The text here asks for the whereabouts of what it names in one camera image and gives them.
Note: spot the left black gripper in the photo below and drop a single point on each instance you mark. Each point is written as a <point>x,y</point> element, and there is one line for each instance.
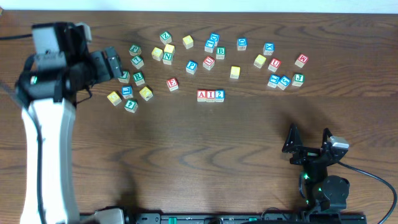
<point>102,73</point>

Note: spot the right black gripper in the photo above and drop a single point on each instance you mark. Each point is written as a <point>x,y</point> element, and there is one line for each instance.
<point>307,153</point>

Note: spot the blue 2 block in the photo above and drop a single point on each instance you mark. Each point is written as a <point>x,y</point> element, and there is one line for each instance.
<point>219,96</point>

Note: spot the red A block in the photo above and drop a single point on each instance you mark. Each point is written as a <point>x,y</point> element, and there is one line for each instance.
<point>201,95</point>

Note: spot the red I block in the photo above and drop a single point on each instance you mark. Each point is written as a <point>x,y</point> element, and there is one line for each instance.
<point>210,96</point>

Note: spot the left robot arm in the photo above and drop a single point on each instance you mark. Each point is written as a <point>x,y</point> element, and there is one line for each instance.
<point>46,90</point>

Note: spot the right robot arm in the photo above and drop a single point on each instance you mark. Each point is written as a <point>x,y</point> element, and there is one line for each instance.
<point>325,194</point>

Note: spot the green V block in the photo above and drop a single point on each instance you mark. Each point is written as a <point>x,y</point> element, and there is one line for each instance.
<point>125,78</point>

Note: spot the green 7 block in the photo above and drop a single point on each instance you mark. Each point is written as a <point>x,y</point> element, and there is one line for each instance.
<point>137,62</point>

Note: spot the yellow block far left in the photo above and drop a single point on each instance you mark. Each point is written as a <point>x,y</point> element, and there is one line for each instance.
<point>114,98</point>

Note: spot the blue L block lower left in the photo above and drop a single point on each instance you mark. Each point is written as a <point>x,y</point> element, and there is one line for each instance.
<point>127,92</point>

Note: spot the green R block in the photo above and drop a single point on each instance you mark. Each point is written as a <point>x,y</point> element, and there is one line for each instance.
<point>138,78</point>

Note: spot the green 4 block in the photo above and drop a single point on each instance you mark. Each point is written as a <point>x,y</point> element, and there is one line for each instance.
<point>131,106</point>

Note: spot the yellow block lower middle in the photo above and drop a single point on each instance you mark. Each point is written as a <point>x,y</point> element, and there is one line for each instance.
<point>146,93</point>

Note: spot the yellow block left of N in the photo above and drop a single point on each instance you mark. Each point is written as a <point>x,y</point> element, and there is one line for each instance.
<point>157,54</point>

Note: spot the green J block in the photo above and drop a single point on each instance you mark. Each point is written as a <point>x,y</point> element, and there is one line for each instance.
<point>298,80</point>

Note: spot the green N block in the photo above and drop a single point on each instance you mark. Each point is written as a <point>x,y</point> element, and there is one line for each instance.
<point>167,58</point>

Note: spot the yellow block above N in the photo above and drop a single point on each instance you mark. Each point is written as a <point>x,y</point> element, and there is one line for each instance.
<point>169,48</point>

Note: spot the green Z block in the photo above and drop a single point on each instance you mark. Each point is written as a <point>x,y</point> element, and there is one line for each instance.
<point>165,38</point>

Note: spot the red E block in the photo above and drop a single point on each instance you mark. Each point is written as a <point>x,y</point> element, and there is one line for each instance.
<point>172,84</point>

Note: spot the red M block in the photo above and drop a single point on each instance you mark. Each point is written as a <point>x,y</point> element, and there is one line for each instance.
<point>301,60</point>

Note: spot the red U block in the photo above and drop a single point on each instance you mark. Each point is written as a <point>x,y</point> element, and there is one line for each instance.
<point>274,65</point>

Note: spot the yellow block top centre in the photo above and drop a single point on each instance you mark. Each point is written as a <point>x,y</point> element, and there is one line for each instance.
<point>188,42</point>

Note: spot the blue P block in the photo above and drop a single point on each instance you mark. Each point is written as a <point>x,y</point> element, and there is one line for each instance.
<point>191,67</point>

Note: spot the yellow block right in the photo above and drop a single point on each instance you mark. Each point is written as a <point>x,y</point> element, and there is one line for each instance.
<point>259,61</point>

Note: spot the blue X block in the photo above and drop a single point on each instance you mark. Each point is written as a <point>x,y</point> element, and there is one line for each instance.
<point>268,48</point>

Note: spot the yellow S block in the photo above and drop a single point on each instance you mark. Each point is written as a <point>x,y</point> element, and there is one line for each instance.
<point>235,72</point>

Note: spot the blue D block upper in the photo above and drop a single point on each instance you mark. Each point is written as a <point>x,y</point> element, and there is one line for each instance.
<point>215,38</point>

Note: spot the blue d block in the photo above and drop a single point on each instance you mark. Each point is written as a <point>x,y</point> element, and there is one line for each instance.
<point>242,44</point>
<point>215,38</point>

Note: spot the blue D block right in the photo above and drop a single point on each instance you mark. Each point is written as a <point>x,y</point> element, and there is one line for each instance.
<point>242,44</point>

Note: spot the green B block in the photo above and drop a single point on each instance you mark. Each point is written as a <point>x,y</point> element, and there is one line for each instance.
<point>220,53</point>

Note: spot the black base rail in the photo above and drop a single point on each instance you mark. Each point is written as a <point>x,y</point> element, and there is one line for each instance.
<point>119,216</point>

